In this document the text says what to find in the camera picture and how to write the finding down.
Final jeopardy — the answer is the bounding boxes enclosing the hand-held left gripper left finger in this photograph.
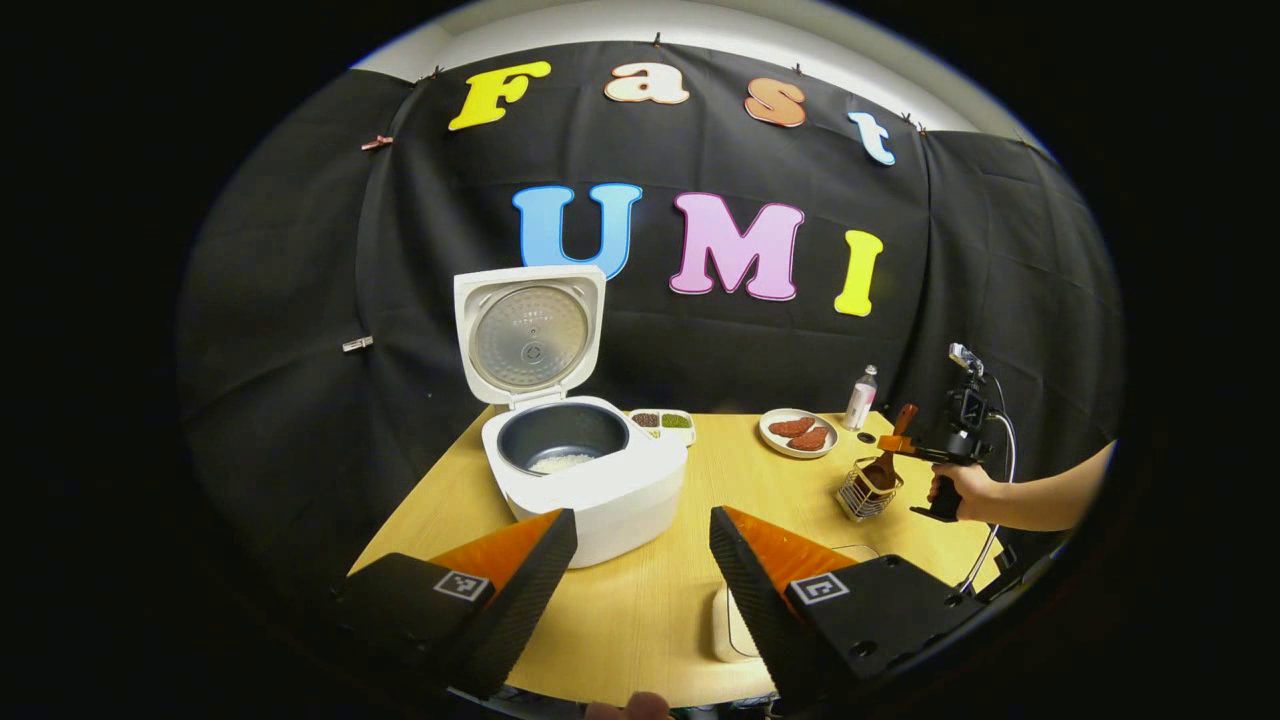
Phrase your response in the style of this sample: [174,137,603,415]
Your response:
[335,508,579,701]

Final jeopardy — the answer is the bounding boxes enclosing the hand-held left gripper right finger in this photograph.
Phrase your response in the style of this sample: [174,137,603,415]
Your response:
[710,506,986,713]

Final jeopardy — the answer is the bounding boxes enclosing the brown wooden spoon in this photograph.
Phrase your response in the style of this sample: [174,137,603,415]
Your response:
[865,403,919,491]

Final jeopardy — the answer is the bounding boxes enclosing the wire chopstick holder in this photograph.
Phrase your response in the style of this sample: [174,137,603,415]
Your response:
[838,457,904,523]

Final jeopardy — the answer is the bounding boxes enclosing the white rice cooker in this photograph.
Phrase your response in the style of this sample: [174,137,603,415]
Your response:
[453,265,689,569]

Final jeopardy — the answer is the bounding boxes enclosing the clear bottle with pink label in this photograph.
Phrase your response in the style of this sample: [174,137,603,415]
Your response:
[846,365,879,432]

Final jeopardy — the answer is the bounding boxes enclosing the white round plate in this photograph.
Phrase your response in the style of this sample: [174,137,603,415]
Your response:
[758,408,839,459]

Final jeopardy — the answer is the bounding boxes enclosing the white divided grain dish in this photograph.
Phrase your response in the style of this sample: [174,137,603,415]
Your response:
[628,408,697,446]

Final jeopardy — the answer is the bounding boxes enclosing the black backdrop cloth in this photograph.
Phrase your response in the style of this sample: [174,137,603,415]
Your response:
[178,40,1126,601]

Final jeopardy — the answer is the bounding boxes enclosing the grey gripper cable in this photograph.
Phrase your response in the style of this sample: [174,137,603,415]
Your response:
[955,375,1019,596]

